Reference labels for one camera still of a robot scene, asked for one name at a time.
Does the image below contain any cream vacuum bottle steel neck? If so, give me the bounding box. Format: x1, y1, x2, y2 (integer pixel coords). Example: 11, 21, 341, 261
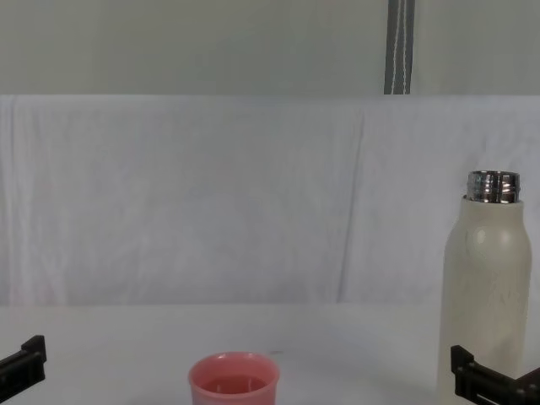
438, 170, 533, 400

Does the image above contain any white table cloth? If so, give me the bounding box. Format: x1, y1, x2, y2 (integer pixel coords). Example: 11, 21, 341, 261
0, 301, 540, 405

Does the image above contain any pink cup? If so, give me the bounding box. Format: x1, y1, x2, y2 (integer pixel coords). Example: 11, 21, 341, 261
187, 352, 281, 405

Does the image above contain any white wrinkled backdrop cloth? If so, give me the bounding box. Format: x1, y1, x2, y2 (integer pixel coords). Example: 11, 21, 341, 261
0, 93, 540, 307

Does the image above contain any pale curtain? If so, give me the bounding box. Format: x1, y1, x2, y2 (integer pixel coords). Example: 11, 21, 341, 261
0, 0, 540, 97

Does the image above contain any grey striped post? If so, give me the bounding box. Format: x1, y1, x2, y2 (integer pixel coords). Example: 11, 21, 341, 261
382, 0, 417, 96

